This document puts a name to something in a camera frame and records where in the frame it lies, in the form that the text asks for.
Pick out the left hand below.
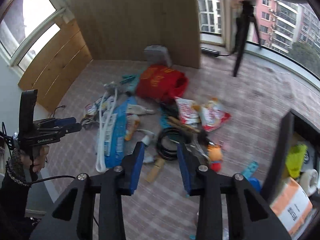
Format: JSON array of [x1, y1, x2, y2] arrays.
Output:
[[20, 145, 49, 173]]

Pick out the wooden clothespin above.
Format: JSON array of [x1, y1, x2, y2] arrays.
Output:
[[145, 156, 165, 183]]

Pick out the blue packaged card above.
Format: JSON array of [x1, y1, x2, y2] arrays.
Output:
[[95, 96, 137, 173]]

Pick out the coffee mate sachet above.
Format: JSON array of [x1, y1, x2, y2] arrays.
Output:
[[175, 97, 201, 125]]

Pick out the teal clothespin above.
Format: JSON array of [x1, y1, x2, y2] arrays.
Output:
[[120, 75, 137, 85]]

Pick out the red plastic bag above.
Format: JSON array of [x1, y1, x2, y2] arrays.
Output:
[[136, 64, 189, 102]]

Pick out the black storage tray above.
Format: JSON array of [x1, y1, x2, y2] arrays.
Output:
[[260, 109, 319, 239]]

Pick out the grey white box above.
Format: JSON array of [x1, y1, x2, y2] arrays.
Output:
[[144, 45, 172, 67]]

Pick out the orange white tissue pack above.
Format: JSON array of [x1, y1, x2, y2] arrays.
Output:
[[270, 177, 313, 237]]

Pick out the wooden board panel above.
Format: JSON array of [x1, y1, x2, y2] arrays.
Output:
[[18, 0, 200, 111]]

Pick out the black power strip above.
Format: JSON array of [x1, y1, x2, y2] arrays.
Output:
[[200, 47, 220, 57]]

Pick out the white tape roll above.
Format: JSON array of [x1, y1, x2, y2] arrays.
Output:
[[299, 169, 318, 197]]

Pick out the black tripod stand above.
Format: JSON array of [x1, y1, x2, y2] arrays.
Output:
[[229, 0, 262, 77]]

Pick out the black coiled cable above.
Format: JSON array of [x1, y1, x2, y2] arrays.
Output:
[[155, 126, 190, 161]]

